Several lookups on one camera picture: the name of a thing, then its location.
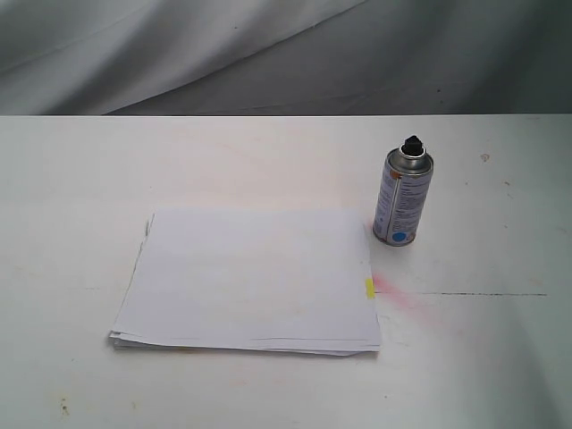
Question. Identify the silver spray paint can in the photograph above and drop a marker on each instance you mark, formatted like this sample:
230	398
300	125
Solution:
406	177

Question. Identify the white paper stack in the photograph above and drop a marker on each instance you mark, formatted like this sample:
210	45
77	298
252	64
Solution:
296	281

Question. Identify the grey backdrop cloth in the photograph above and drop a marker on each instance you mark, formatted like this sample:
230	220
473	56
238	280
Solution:
285	57

